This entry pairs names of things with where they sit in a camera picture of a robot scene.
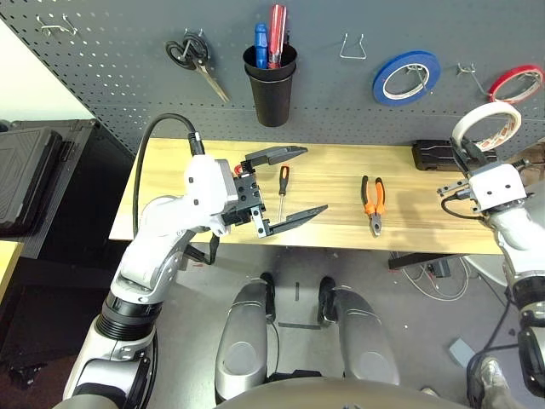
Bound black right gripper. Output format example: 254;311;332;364
437;138;500;198

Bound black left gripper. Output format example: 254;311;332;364
221;146;330;239

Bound black orange handled screwdriver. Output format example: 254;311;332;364
277;164;291;225

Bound white tape roll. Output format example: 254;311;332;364
450;101;523;151

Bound orange black pliers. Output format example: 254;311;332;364
360;175;387;238

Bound dark grey pegboard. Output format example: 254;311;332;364
0;0;545;154

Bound small black tool case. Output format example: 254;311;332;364
411;139;499;172

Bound red tape roll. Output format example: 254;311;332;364
488;64;545;105

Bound metal peg hook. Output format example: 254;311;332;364
406;63;431;93
456;62;491;101

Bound black cup holder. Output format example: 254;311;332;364
242;42;299;128

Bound blue tape roll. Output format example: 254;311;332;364
372;50;442;107

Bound light grey rounded object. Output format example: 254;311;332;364
462;254;510;283

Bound black power adapter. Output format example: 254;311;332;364
427;259;451;279

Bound black table foot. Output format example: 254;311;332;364
387;251;461;270

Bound silver left robot leg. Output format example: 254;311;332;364
214;272;278;406

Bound silver robot leg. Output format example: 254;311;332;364
318;276;401;387
214;272;278;406

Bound silver right robot leg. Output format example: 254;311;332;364
318;276;401;387

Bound grey floor pedal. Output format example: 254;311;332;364
449;337;477;367

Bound grey robot torso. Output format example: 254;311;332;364
215;377;444;409

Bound grey white sneaker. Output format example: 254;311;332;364
467;355;512;409

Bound large black ribbed case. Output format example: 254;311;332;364
0;127;65;238

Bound yellow wooden side table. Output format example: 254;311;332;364
0;240;25;306

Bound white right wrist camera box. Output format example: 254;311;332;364
466;164;529;213

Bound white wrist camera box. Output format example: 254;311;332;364
466;164;529;213
184;155;240;216

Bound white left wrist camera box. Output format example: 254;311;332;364
184;155;240;216

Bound black handled scissors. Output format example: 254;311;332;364
164;28;233;104

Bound white floor wires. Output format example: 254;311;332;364
393;253;472;302

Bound wire pliers holder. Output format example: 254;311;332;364
339;32;367;60

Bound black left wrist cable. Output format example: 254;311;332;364
132;112;206;239

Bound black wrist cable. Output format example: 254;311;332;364
132;112;206;239
440;190;525;409

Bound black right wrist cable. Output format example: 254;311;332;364
440;190;525;409

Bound silver wire double hook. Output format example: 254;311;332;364
37;14;80;37

